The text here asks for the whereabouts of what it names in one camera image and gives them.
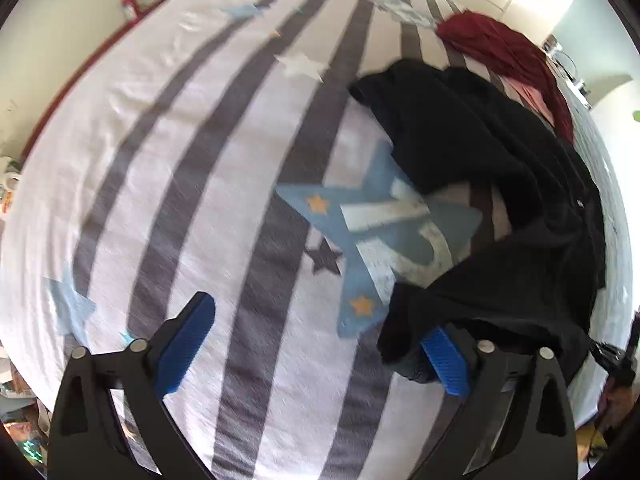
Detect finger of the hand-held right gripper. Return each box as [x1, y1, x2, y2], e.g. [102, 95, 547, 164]
[590, 340, 638, 388]

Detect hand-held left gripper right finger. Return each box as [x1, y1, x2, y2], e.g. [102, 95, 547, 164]
[410, 326, 581, 480]

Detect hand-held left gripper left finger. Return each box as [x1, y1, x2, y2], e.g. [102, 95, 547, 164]
[46, 291, 217, 480]

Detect black t-shirt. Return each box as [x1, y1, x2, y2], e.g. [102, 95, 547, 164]
[348, 58, 608, 386]

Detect floor clutter pile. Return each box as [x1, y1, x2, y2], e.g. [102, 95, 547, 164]
[0, 350, 51, 466]

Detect striped star-print bed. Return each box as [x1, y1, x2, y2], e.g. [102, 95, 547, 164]
[0, 0, 636, 480]

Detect white mugs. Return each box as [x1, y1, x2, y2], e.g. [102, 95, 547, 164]
[0, 156, 24, 216]

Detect pink garment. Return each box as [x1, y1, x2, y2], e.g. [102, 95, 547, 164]
[505, 77, 556, 126]

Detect dark red garment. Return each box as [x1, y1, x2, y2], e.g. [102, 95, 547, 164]
[436, 11, 576, 143]

